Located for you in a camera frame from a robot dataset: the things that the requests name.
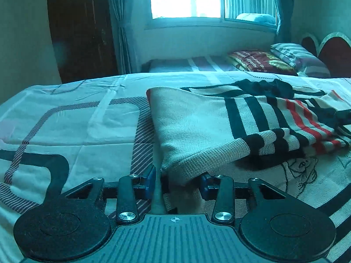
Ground striped pillow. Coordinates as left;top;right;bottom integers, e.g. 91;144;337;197
270;42;331;78

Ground red scalloped headboard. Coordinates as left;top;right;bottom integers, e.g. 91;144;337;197
300;32;351;79

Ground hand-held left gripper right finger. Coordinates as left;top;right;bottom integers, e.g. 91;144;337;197
200;173;288;223

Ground red patterned pillow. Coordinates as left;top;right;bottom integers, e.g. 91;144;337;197
227;50;299;76

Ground window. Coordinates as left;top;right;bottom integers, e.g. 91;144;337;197
145;0;279;30

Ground light blue pillow on windowsill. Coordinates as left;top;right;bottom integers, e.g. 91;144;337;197
236;12;276;25

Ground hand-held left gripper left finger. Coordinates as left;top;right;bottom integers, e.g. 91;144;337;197
59;165;157;224

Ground teal curtain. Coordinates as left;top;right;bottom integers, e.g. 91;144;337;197
106;0;138;74
269;0;293;44

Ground striped mattress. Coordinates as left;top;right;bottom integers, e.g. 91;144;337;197
141;55;242;73

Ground patterned bed sheet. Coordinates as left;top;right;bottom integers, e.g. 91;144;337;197
0;71;351;263

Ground striped knit sweater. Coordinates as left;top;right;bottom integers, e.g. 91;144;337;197
146;79;351;263

